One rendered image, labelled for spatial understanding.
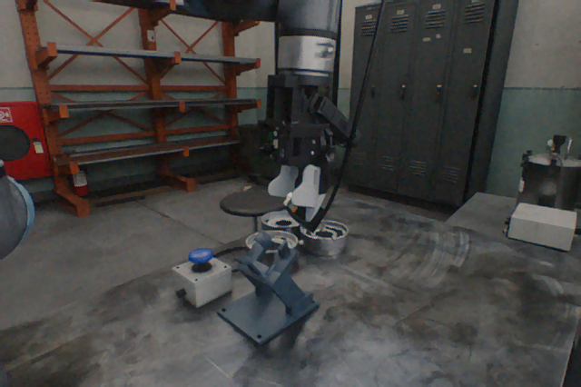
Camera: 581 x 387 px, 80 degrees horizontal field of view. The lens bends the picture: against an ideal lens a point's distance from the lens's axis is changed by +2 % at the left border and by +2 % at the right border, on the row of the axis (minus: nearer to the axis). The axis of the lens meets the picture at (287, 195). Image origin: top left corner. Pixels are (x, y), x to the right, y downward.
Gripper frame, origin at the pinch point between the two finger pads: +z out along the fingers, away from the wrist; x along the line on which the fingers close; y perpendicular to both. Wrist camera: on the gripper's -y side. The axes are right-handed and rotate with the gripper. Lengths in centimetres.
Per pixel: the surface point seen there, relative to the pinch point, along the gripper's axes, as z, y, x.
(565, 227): 14, -82, 21
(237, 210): 36, -44, -84
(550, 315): 12.4, -24.8, 30.0
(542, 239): 20, -82, 17
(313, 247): 13.0, -11.5, -7.6
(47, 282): 106, 18, -193
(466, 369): 13.5, -4.3, 26.0
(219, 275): 11.9, 10.6, -7.7
